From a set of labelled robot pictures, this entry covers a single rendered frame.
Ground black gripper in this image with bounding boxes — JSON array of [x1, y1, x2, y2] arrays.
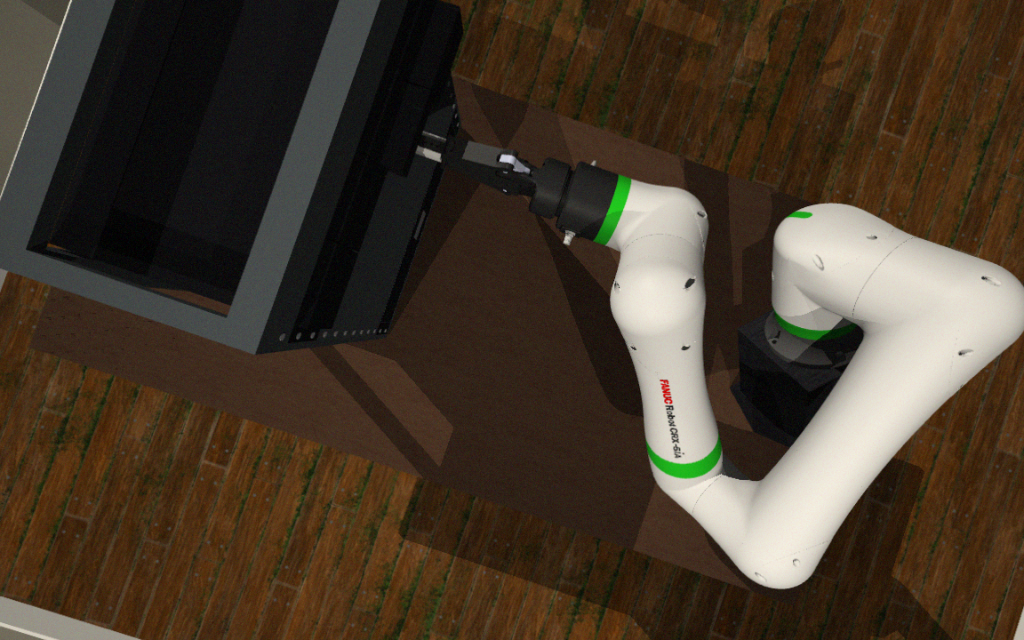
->
[[416, 132, 572, 220]]

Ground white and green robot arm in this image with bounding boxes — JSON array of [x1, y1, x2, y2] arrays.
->
[[555, 161, 1024, 588]]

